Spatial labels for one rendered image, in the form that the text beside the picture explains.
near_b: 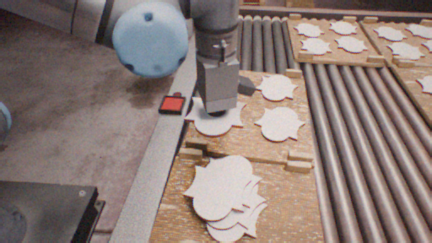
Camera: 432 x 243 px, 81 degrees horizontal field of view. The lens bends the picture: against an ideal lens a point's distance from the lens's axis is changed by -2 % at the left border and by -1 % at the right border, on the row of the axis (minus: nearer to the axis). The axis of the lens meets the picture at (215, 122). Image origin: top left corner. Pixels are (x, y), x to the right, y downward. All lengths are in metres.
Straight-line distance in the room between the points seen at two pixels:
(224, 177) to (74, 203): 0.33
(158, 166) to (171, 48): 0.47
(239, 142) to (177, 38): 0.48
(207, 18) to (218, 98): 0.15
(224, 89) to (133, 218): 0.35
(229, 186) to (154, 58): 0.36
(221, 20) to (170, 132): 0.43
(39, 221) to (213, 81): 0.46
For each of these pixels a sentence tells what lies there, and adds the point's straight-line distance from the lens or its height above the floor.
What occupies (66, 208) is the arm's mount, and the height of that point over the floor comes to 0.95.
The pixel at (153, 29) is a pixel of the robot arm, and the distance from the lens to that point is 0.26.
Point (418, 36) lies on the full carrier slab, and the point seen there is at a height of 0.94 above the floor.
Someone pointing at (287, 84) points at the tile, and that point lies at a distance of 0.92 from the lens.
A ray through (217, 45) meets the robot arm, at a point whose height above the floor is 1.26.
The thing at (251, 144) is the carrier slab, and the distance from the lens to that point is 0.70.
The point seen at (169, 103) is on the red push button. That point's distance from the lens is 0.84.
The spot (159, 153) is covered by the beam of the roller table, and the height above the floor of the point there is 0.92.
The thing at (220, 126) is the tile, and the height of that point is 1.08.
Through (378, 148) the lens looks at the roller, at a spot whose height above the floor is 0.91.
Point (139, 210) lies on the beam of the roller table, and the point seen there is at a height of 0.92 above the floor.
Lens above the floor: 1.46
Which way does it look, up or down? 44 degrees down
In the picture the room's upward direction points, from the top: straight up
